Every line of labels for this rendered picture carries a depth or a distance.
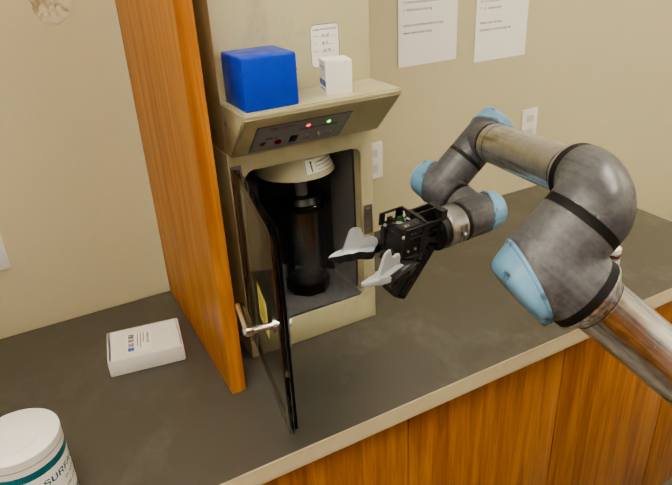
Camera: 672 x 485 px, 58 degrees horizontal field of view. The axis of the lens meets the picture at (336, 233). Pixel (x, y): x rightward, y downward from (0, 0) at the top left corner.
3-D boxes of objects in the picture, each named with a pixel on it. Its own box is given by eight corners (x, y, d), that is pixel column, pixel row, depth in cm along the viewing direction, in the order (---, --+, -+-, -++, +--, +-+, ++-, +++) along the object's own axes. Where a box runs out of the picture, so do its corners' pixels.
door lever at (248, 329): (264, 306, 108) (263, 294, 107) (277, 335, 100) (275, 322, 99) (234, 313, 107) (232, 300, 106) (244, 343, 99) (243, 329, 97)
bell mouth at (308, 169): (242, 165, 138) (239, 142, 136) (312, 151, 145) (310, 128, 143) (273, 189, 124) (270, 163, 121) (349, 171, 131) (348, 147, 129)
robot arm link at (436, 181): (451, 154, 127) (490, 181, 120) (416, 196, 128) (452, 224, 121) (437, 137, 121) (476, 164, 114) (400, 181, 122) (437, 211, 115)
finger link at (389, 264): (361, 259, 95) (391, 235, 101) (359, 290, 98) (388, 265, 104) (379, 267, 93) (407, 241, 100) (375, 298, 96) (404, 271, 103)
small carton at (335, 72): (320, 89, 116) (318, 57, 114) (345, 87, 117) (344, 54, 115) (326, 95, 112) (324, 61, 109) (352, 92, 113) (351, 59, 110)
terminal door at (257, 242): (258, 342, 132) (237, 166, 115) (295, 438, 106) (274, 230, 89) (255, 342, 132) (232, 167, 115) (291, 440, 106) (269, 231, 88)
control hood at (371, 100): (225, 155, 115) (218, 102, 111) (372, 125, 128) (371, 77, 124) (247, 172, 106) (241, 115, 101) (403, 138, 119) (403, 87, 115)
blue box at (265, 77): (226, 102, 110) (219, 51, 107) (276, 94, 115) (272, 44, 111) (246, 113, 102) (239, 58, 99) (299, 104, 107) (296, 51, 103)
